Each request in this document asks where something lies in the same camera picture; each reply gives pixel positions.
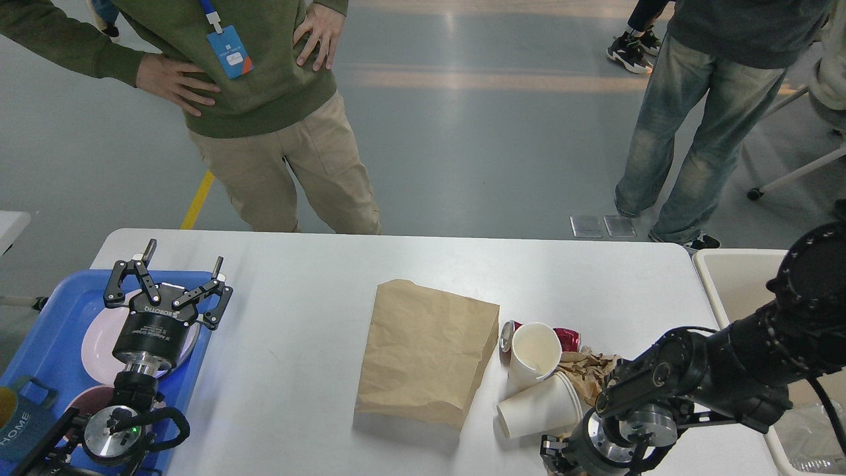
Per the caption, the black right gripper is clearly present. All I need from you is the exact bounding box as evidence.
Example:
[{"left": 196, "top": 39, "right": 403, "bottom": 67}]
[{"left": 540, "top": 410, "right": 635, "bottom": 475}]

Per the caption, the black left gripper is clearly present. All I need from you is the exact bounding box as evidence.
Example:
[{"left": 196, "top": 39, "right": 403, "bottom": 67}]
[{"left": 103, "top": 239, "right": 234, "bottom": 371}]

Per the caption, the pink plate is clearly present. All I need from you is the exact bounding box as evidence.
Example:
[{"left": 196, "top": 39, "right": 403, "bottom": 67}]
[{"left": 81, "top": 307, "right": 200, "bottom": 385}]

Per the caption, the brown paper bag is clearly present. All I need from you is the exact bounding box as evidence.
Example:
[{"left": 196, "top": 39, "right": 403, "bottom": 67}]
[{"left": 356, "top": 280, "right": 500, "bottom": 430}]

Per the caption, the clear plastic bag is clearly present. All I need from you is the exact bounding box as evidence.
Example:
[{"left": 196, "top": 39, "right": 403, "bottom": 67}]
[{"left": 765, "top": 403, "right": 845, "bottom": 475}]

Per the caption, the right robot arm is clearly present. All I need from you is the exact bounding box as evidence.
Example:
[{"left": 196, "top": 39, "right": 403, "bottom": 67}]
[{"left": 539, "top": 221, "right": 845, "bottom": 475}]

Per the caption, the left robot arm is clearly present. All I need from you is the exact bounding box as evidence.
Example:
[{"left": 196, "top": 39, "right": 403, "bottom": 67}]
[{"left": 13, "top": 240, "right": 233, "bottom": 475}]

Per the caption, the lying white paper cup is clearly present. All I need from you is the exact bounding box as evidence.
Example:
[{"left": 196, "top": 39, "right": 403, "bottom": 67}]
[{"left": 496, "top": 373, "right": 584, "bottom": 439}]

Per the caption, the crumpled brown paper upper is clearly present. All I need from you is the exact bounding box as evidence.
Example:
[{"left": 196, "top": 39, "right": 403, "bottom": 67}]
[{"left": 558, "top": 346, "right": 621, "bottom": 407}]

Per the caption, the upright white paper cup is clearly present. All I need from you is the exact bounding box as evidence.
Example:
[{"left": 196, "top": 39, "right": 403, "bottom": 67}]
[{"left": 508, "top": 323, "right": 562, "bottom": 391}]

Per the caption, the teal mug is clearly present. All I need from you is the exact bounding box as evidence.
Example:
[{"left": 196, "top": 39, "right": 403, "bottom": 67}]
[{"left": 1, "top": 376, "right": 58, "bottom": 461}]

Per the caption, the white side table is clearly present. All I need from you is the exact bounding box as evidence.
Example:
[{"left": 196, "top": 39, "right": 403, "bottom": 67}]
[{"left": 0, "top": 210, "right": 31, "bottom": 255}]

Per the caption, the person in green sweater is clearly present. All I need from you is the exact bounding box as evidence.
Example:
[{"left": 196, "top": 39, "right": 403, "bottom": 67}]
[{"left": 2, "top": 1, "right": 381, "bottom": 235}]

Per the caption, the clear floor plate left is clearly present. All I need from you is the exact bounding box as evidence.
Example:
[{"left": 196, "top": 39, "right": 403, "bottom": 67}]
[{"left": 569, "top": 215, "right": 604, "bottom": 239}]

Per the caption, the clear floor plate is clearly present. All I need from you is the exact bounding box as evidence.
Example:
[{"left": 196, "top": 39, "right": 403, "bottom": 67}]
[
  {"left": 602, "top": 215, "right": 637, "bottom": 238},
  {"left": 569, "top": 215, "right": 604, "bottom": 239}
]

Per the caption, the clear floor plate right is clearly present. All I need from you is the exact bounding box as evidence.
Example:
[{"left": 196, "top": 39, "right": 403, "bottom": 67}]
[{"left": 602, "top": 215, "right": 637, "bottom": 238}]

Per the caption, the beige plastic bin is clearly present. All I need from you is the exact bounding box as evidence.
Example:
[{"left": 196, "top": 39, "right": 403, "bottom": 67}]
[{"left": 693, "top": 248, "right": 821, "bottom": 475}]

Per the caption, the blue id badge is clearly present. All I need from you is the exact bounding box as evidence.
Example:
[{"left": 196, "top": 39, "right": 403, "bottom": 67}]
[{"left": 206, "top": 25, "right": 254, "bottom": 79}]

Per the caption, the walking person in jeans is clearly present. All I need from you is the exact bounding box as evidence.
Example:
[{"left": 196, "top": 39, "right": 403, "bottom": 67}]
[{"left": 87, "top": 0, "right": 119, "bottom": 42}]

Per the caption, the chair leg with caster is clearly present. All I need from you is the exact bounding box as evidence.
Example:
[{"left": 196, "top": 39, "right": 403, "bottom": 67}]
[{"left": 748, "top": 86, "right": 846, "bottom": 202}]

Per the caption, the person in blue jeans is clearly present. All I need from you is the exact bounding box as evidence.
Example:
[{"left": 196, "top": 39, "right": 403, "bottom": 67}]
[{"left": 613, "top": 0, "right": 837, "bottom": 255}]

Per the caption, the person in black sneakers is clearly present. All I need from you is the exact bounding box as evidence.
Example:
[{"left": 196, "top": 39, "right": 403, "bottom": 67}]
[{"left": 605, "top": 1, "right": 668, "bottom": 73}]

